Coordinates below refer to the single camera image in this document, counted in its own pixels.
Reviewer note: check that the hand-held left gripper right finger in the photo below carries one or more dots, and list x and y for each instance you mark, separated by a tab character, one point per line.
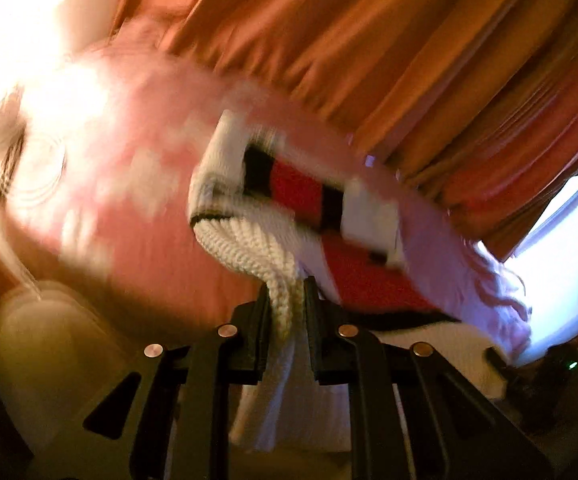
320	332

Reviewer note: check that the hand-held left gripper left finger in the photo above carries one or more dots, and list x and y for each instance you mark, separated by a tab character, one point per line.
250	332

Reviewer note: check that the white red black knit sweater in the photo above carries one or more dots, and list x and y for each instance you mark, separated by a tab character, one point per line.
234	240

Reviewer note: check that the bright window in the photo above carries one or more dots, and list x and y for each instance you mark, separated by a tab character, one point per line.
554	260

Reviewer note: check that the pink bed blanket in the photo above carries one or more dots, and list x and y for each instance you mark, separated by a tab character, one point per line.
119	210

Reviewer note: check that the beige cushion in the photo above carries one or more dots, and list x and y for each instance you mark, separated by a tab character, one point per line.
49	360

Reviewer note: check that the orange curtain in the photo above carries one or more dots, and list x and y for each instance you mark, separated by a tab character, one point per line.
369	45

